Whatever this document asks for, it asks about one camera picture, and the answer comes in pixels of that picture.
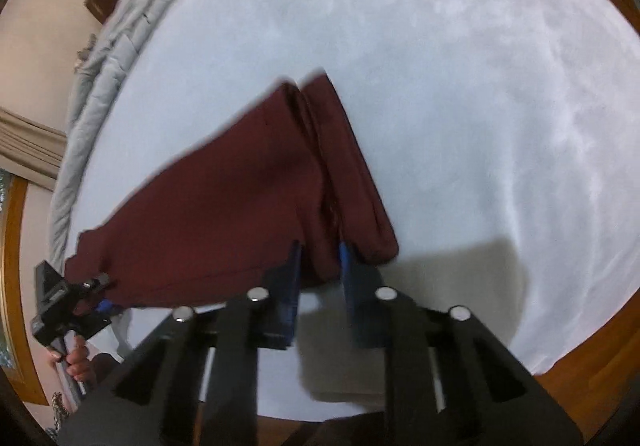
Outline grey duvet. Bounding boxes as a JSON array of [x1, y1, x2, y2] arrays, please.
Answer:
[[50, 0, 251, 267]]

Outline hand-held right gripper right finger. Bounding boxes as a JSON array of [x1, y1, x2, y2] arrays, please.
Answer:
[[337, 241, 585, 446]]

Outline bed with pale sheet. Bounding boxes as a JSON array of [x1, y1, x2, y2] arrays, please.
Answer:
[[50, 0, 640, 422]]

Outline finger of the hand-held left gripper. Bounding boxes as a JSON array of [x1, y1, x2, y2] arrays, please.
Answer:
[[74, 298, 123, 329], [67, 273, 112, 301]]

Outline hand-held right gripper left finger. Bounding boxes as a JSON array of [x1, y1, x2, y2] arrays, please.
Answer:
[[57, 241, 303, 446]]

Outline person's left hand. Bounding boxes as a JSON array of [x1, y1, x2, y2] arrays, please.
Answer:
[[47, 333, 94, 383]]

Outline wooden wall frame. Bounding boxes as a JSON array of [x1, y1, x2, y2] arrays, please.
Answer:
[[0, 173, 49, 408]]

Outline maroon pants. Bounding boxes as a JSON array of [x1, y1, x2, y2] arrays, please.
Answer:
[[64, 68, 400, 309]]

